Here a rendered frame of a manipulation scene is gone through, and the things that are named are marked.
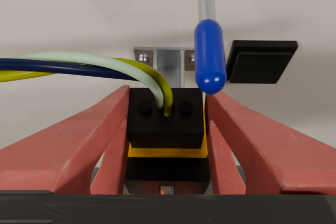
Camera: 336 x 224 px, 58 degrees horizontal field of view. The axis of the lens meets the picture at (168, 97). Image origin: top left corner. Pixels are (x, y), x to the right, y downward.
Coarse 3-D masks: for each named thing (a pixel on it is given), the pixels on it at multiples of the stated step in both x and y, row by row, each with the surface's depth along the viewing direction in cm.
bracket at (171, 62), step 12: (144, 48) 20; (156, 48) 20; (168, 48) 20; (180, 48) 20; (192, 48) 20; (144, 60) 20; (156, 60) 19; (168, 60) 21; (180, 60) 19; (192, 60) 20; (168, 72) 21; (180, 72) 19; (180, 84) 19
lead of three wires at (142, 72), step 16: (0, 64) 7; (16, 64) 7; (32, 64) 7; (48, 64) 8; (64, 64) 8; (80, 64) 8; (96, 64) 8; (112, 64) 8; (128, 64) 9; (144, 64) 9; (0, 80) 8; (144, 80) 9; (160, 80) 10; (160, 96) 11
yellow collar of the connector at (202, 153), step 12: (204, 120) 14; (204, 132) 14; (204, 144) 13; (132, 156) 13; (144, 156) 13; (156, 156) 13; (168, 156) 13; (180, 156) 13; (192, 156) 13; (204, 156) 13
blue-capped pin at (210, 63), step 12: (204, 0) 9; (204, 12) 9; (204, 24) 8; (216, 24) 8; (204, 36) 8; (216, 36) 8; (204, 48) 8; (216, 48) 8; (204, 60) 8; (216, 60) 8; (204, 72) 7; (216, 72) 7; (204, 84) 7; (216, 84) 7
